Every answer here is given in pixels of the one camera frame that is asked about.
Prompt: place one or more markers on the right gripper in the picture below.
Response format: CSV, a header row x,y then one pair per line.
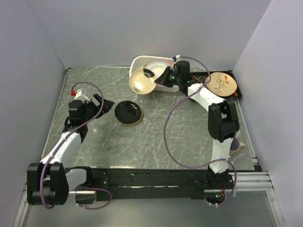
x,y
163,79

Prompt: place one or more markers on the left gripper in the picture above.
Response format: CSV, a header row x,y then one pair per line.
x,y
107,106

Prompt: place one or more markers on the white scalloped bowl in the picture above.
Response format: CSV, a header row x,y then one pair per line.
x,y
156,67

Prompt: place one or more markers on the cream plate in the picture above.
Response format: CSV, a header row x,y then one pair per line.
x,y
168,64

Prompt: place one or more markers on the cream green glazed saucer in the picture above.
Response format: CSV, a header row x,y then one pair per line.
x,y
142,81

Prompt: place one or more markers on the black glossy saucer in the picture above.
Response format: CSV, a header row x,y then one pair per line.
x,y
127,107

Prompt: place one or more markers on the small beige saucer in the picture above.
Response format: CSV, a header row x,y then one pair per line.
x,y
130,119

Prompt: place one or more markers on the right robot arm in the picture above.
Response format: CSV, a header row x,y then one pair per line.
x,y
223,121

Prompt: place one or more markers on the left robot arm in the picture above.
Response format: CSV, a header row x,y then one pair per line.
x,y
48,182

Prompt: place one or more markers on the white perforated plastic bin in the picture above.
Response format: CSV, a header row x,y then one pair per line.
x,y
139,63

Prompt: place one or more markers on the clear glass cup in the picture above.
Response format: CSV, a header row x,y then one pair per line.
x,y
203,79

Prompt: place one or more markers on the floral peach plate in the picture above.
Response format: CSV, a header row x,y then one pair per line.
x,y
221,84

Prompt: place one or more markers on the pink purple mug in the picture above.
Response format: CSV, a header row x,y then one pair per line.
x,y
236,145

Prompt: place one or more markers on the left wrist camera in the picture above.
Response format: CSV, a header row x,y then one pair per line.
x,y
80,94

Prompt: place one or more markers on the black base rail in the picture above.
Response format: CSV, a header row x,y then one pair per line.
x,y
119,184

